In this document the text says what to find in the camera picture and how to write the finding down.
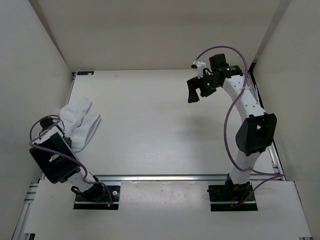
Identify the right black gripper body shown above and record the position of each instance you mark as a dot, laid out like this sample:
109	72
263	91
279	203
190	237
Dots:
208	82

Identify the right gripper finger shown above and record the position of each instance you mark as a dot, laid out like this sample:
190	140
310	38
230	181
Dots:
207	92
193	85

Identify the white fabric skirt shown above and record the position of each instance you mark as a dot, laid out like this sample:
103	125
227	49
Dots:
78	123

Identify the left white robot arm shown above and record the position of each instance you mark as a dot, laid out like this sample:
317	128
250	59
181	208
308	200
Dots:
51	150

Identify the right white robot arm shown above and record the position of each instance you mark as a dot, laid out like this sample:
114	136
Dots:
234	83

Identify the left blue corner label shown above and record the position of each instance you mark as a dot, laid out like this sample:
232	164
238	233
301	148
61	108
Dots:
85	73

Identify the white front cover board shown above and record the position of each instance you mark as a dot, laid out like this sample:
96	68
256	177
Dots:
177	210

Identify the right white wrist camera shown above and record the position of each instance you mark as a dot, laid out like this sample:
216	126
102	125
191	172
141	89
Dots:
199	66

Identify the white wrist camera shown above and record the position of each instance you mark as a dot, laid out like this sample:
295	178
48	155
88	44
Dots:
199	66
42	137

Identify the right aluminium frame rail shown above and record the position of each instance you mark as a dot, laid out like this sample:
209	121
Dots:
260	128

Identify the aluminium frame rail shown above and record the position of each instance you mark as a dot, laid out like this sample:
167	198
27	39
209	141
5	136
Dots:
260	128
51	121

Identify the front aluminium rail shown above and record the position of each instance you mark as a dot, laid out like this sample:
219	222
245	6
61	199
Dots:
162	178

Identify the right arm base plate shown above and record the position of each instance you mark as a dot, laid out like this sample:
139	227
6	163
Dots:
232	197

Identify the left aluminium frame rail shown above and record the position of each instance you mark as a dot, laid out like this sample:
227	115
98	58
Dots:
51	121

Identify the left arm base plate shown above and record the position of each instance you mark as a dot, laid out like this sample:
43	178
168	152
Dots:
97	198

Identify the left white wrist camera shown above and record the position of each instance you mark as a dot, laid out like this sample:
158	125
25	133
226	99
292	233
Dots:
42	137

